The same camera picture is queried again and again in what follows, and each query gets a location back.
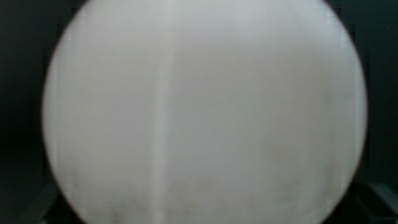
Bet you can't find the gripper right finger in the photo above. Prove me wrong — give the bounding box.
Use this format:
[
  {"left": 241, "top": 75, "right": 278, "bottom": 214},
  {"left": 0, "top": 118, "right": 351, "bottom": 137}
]
[{"left": 342, "top": 183, "right": 398, "bottom": 224}]

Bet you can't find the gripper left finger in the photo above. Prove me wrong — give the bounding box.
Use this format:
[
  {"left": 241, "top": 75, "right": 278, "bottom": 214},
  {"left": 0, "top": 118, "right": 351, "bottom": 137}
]
[{"left": 15, "top": 181, "right": 81, "bottom": 224}]

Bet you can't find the white light bulb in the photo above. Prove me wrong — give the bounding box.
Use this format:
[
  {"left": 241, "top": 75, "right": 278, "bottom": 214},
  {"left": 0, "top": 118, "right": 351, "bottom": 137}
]
[{"left": 42, "top": 0, "right": 367, "bottom": 224}]

